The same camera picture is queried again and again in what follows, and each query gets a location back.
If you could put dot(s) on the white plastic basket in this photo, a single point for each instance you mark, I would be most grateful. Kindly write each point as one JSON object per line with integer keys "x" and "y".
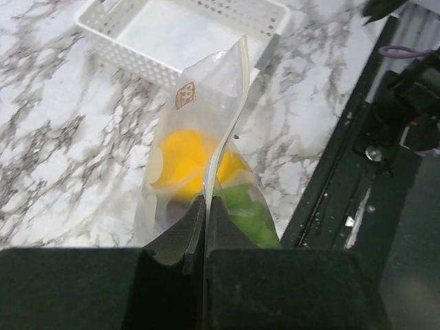
{"x": 157, "y": 40}

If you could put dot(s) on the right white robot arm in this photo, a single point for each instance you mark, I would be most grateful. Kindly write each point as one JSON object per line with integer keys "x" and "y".
{"x": 404, "y": 98}

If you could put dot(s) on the black mounting rail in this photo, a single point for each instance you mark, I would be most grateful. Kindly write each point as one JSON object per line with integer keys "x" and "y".
{"x": 330, "y": 208}

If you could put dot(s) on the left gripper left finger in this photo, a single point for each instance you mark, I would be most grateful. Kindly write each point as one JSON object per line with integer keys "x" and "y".
{"x": 151, "y": 287}

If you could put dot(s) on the yellow bell pepper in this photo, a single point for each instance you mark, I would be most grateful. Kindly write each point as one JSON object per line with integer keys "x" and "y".
{"x": 177, "y": 165}

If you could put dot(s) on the aluminium extrusion rail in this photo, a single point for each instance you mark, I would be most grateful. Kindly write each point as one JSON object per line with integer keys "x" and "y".
{"x": 420, "y": 16}

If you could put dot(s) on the green grape bunch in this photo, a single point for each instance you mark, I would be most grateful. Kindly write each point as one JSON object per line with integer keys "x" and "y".
{"x": 248, "y": 209}

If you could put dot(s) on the clear zip top bag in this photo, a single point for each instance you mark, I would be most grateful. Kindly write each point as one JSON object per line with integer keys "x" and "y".
{"x": 209, "y": 97}

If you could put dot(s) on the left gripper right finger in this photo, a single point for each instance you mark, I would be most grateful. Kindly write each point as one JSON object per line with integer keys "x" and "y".
{"x": 248, "y": 287}

